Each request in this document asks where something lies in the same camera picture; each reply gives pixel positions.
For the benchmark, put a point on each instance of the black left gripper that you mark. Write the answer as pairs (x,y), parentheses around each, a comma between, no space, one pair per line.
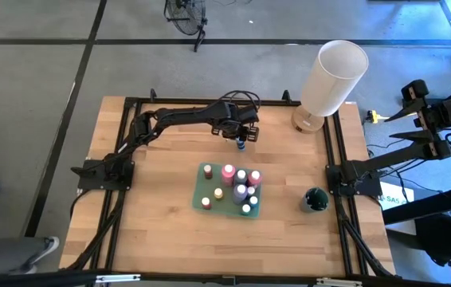
(233,117)

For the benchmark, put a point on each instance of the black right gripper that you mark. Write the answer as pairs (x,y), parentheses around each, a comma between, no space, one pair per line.
(444,113)

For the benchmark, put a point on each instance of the large grey paint bottle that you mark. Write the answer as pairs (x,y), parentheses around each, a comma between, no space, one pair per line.
(241,175)

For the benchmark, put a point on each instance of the large pink paint bottle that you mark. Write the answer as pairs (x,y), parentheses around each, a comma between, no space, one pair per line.
(228,174)

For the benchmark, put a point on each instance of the large red paint bottle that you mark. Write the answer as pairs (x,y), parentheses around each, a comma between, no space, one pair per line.
(255,178)

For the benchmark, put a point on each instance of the small dark red paint bottle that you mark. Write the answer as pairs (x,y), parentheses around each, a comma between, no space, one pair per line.
(208,171)

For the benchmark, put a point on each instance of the teal plastic tray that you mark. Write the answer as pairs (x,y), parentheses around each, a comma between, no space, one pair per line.
(217,179)

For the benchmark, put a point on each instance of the small dark green paint bottle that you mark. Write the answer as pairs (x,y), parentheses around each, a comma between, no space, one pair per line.
(251,190)

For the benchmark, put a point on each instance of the large purple paint bottle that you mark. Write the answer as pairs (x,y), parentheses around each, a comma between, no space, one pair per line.
(240,193)

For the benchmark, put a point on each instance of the small yellow paint bottle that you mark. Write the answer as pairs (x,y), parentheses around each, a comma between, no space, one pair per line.
(218,194)

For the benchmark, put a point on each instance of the small light blue paint bottle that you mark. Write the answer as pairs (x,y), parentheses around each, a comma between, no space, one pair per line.
(253,201)

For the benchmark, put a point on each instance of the dark green cup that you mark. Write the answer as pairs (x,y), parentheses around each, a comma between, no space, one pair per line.
(315,200)

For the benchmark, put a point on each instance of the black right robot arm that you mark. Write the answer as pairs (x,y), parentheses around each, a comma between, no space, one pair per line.
(389,159)

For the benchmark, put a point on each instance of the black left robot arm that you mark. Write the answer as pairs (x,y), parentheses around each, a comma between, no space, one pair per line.
(177,115)

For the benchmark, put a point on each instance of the white printed sign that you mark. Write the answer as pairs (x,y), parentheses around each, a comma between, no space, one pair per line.
(397,199)

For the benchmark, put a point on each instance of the white shade table lamp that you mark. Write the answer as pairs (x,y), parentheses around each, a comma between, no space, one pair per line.
(329,83)

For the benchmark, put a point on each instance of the black floor fan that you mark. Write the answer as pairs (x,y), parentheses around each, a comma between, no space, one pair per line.
(200,36)

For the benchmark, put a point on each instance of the person's shoe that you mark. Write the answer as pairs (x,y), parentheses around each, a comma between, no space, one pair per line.
(48,244)

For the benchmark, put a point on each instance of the person's leg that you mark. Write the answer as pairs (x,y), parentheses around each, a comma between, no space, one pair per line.
(2,255)

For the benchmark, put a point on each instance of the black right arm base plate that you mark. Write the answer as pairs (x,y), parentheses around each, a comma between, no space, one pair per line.
(373,190)

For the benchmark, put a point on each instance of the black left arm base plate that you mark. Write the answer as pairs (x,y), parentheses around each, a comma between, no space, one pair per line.
(86,181)

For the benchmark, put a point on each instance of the silver rail bracket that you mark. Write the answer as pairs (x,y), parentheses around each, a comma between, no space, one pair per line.
(339,283)
(118,278)

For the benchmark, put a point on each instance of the black camera rail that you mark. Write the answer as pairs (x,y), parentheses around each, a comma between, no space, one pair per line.
(30,281)

